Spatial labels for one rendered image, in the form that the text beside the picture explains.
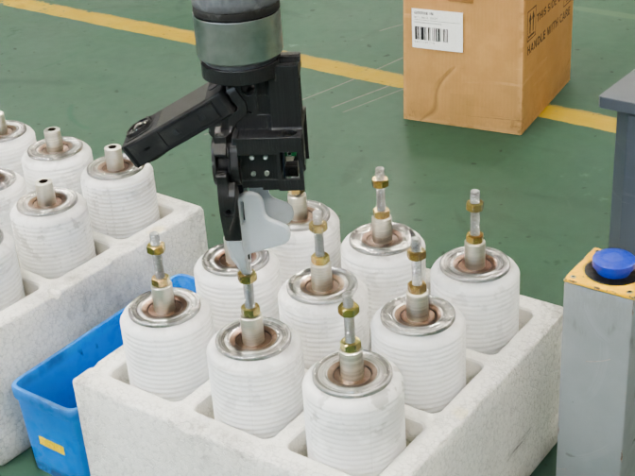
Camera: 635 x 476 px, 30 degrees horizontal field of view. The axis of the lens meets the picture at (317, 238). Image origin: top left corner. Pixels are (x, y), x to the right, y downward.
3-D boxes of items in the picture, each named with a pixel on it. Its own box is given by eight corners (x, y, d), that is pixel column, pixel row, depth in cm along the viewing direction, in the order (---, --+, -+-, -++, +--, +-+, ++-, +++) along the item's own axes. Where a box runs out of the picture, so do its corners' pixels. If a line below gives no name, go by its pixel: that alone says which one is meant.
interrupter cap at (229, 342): (288, 363, 114) (288, 357, 113) (211, 365, 114) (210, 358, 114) (294, 320, 120) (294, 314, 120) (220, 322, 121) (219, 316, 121)
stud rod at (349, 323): (344, 361, 110) (339, 292, 107) (353, 358, 111) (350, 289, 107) (350, 366, 110) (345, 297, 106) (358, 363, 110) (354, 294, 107)
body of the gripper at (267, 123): (304, 198, 105) (295, 70, 99) (209, 201, 106) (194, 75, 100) (310, 162, 112) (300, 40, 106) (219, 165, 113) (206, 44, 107)
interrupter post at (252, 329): (265, 348, 116) (262, 320, 115) (240, 348, 116) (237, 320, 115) (266, 335, 118) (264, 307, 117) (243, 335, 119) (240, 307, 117)
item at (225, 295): (293, 412, 136) (282, 277, 128) (210, 420, 136) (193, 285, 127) (287, 365, 145) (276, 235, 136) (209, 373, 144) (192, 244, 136)
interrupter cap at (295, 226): (327, 233, 136) (327, 228, 136) (262, 233, 137) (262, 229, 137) (333, 204, 143) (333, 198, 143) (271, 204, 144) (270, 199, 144)
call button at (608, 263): (601, 261, 115) (603, 243, 114) (641, 271, 113) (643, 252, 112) (584, 280, 112) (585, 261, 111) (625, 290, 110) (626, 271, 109)
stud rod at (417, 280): (423, 302, 119) (421, 236, 115) (420, 307, 118) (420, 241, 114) (414, 300, 119) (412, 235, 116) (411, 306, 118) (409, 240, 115)
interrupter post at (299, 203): (307, 223, 139) (305, 198, 137) (287, 223, 139) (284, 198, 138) (309, 213, 141) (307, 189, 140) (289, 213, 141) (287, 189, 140)
